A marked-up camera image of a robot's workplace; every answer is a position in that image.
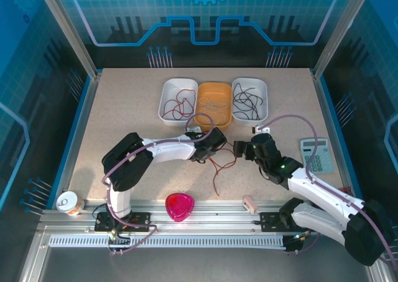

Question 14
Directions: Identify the thin white cable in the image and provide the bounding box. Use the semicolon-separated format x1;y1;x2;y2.
198;98;231;123
198;96;231;121

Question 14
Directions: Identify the thin red cable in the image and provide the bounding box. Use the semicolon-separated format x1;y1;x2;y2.
208;140;238;197
161;88;197;121

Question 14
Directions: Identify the thin black cable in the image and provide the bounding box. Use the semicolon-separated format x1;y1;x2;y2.
233;88;264;121
233;87;265;121

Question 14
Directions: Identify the orange plastic bin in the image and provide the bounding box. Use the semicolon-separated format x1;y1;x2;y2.
194;82;233;133

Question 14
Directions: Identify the white plastic bin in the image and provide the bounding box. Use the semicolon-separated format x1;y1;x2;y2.
231;77;269;128
157;78;199;127

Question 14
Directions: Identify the small pink eraser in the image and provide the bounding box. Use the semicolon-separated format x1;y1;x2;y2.
243;195;258;214

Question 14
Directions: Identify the grey calculator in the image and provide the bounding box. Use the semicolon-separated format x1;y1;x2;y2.
300;138;336;174

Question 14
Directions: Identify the pink heart-shaped container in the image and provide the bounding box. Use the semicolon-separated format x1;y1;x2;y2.
164;192;196;223

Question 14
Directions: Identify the metal tin can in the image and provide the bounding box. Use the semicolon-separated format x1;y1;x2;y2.
55;190;85;216

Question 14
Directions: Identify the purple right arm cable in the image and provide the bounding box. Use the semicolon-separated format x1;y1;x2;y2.
257;114;398;264

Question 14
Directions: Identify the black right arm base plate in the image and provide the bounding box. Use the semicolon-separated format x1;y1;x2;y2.
260;212;299;233

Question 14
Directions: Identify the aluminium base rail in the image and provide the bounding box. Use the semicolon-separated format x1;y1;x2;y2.
40;199;343;237

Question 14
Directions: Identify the white slotted cable duct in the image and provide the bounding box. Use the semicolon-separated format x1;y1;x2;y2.
49;235;287;249

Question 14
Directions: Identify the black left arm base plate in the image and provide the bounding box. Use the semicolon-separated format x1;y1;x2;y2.
95;212;152;232

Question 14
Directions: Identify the aluminium frame post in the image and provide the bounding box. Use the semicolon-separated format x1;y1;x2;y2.
310;0;377;79
34;0;102;79

